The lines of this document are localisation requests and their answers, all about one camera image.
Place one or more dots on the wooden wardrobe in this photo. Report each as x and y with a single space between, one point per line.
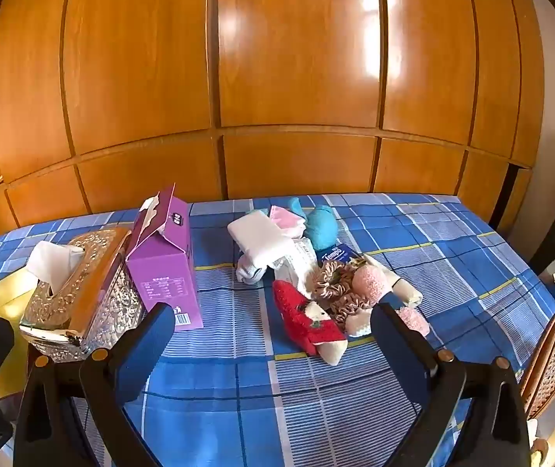
282 58

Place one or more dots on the beige mesh cloth roll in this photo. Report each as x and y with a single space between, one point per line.
406 292

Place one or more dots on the blue pocket tissue pack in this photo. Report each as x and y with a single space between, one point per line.
338 255

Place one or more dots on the white sock bundle blue band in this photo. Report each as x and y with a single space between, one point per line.
250 270

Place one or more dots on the red fluffy sock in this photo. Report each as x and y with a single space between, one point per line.
296 316

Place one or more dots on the white soft tissue pack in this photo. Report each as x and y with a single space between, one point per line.
255 236

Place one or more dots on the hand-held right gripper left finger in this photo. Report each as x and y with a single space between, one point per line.
147 345

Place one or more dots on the purple cardboard tissue box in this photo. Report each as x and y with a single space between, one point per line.
165 272

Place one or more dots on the dusty pink satin scrunchie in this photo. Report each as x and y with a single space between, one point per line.
350 309
331 279

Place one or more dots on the pink fluffy sock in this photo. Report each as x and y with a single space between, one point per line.
357 323
369 287

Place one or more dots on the clear wrapped tissue pack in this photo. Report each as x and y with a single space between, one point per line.
301 258

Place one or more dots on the blue plush toy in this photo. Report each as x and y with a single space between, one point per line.
323 233

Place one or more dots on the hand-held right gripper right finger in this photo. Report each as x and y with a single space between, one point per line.
399 350

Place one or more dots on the blue plaid bedsheet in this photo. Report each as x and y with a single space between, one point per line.
452 262

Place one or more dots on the silver embossed tissue box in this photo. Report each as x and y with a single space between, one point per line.
97 277

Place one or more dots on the pink cloth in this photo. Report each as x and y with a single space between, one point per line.
287 219

